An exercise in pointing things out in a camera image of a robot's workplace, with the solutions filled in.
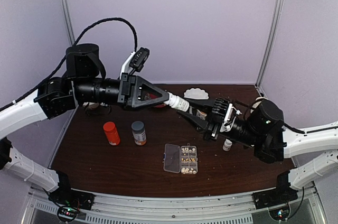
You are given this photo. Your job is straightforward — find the yellow pills in organizer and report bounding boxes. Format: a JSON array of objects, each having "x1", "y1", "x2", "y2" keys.
[{"x1": 181, "y1": 156, "x2": 197, "y2": 163}]

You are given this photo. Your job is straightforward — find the orange pill bottle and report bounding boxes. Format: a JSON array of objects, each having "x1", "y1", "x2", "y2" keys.
[{"x1": 103, "y1": 122, "x2": 120, "y2": 146}]

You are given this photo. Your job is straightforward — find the cream pills in organizer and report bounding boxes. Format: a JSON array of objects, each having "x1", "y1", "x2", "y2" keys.
[{"x1": 181, "y1": 167, "x2": 198, "y2": 174}]

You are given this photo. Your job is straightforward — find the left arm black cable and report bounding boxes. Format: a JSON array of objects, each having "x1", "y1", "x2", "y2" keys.
[{"x1": 0, "y1": 17, "x2": 139, "y2": 108}]

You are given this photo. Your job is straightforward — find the clear plastic pill organizer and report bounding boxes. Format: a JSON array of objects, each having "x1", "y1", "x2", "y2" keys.
[{"x1": 163, "y1": 144, "x2": 199, "y2": 174}]

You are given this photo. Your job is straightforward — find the small white bottle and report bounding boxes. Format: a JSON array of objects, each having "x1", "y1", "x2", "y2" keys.
[
  {"x1": 164, "y1": 92, "x2": 190, "y2": 112},
  {"x1": 222, "y1": 139, "x2": 232, "y2": 151}
]

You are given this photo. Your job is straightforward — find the front aluminium rail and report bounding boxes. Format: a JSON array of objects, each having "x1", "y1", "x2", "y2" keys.
[{"x1": 21, "y1": 179, "x2": 328, "y2": 224}]

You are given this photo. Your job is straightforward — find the patterned mug yellow inside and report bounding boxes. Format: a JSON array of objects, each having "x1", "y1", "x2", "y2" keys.
[{"x1": 196, "y1": 110, "x2": 207, "y2": 119}]

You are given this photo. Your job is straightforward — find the right aluminium frame post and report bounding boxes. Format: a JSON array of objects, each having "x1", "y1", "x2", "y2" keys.
[{"x1": 255, "y1": 0, "x2": 285, "y2": 89}]

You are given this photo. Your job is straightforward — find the grey lid pill bottle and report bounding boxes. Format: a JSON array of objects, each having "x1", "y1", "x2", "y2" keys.
[{"x1": 131, "y1": 121, "x2": 147, "y2": 146}]

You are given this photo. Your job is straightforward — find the white scalloped bowl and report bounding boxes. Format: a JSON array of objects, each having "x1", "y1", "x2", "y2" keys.
[{"x1": 184, "y1": 88, "x2": 209, "y2": 100}]

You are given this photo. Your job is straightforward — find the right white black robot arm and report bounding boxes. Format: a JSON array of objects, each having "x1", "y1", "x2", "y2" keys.
[{"x1": 178, "y1": 97, "x2": 337, "y2": 204}]

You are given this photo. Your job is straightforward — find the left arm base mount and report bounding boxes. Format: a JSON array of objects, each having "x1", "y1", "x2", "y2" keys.
[{"x1": 48, "y1": 190, "x2": 95, "y2": 210}]

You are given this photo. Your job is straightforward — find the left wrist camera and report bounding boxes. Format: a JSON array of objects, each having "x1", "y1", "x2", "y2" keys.
[{"x1": 120, "y1": 48, "x2": 150, "y2": 76}]

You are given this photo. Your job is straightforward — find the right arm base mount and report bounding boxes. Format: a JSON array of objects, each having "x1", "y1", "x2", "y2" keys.
[{"x1": 252, "y1": 189, "x2": 298, "y2": 209}]

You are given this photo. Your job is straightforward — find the left aluminium frame post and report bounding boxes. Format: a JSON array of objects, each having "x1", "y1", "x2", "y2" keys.
[{"x1": 60, "y1": 0, "x2": 76, "y2": 45}]

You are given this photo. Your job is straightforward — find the small white bowl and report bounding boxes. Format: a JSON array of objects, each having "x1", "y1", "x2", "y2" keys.
[{"x1": 83, "y1": 102, "x2": 100, "y2": 110}]

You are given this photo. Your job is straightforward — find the white pills in organizer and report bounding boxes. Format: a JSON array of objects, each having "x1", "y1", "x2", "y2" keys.
[{"x1": 181, "y1": 147, "x2": 196, "y2": 155}]

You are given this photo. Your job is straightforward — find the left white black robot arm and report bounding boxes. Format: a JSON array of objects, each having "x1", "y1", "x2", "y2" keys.
[{"x1": 1, "y1": 44, "x2": 170, "y2": 205}]

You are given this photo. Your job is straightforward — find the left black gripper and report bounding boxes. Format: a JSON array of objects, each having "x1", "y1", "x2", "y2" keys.
[{"x1": 73, "y1": 72, "x2": 170, "y2": 112}]

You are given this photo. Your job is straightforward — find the aluminium frame post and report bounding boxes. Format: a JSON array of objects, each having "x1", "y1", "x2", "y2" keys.
[
  {"x1": 255, "y1": 0, "x2": 285, "y2": 89},
  {"x1": 60, "y1": 0, "x2": 76, "y2": 45}
]

